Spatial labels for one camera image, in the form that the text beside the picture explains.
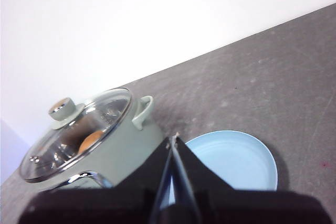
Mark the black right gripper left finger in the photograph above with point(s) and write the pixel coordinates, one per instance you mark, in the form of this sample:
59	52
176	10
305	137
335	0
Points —
141	176

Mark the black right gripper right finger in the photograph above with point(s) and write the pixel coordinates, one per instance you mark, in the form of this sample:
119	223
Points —
199	174

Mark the brown potato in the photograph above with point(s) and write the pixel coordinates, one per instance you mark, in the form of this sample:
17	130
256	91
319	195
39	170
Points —
90	142

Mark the glass lid with green knob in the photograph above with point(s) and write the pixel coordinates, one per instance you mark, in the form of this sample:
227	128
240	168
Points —
63	134

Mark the pale green electric steamer pot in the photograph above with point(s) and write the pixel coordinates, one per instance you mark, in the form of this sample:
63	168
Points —
126	148

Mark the blue round plate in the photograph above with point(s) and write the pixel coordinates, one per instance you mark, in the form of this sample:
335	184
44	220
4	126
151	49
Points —
236	161

